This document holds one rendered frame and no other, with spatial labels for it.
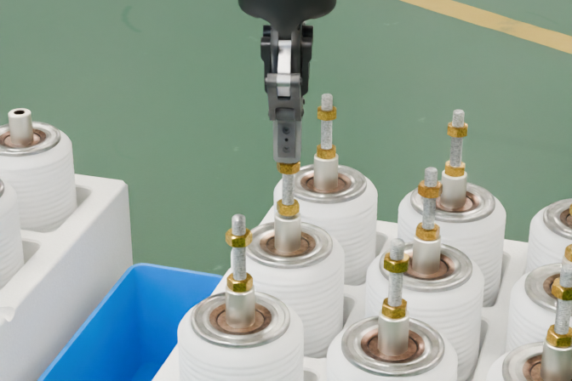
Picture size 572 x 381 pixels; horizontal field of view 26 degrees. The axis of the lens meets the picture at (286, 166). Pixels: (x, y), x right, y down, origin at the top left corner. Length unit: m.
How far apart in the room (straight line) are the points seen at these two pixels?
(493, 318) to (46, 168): 0.45
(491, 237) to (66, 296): 0.41
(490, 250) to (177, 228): 0.59
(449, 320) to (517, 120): 0.95
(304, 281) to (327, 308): 0.04
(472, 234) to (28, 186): 0.43
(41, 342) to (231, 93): 0.88
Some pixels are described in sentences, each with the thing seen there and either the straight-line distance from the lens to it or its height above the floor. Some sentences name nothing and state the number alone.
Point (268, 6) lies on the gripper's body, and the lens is 0.92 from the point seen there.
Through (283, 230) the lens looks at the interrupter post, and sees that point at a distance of 1.02.
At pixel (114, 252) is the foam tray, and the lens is 1.31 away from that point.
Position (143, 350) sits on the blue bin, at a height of 0.02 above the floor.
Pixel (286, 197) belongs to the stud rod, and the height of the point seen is 0.30.
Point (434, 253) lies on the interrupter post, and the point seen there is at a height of 0.27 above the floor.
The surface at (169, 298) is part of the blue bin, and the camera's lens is 1.28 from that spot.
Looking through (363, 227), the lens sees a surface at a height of 0.22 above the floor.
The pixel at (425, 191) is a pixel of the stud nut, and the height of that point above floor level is 0.32.
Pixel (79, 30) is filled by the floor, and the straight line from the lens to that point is 2.28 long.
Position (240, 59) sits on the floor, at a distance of 2.12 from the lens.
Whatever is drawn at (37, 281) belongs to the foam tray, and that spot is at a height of 0.18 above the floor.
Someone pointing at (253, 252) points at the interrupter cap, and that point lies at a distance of 1.03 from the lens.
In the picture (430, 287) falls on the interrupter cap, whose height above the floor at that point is 0.25.
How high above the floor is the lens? 0.77
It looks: 26 degrees down
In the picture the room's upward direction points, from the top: straight up
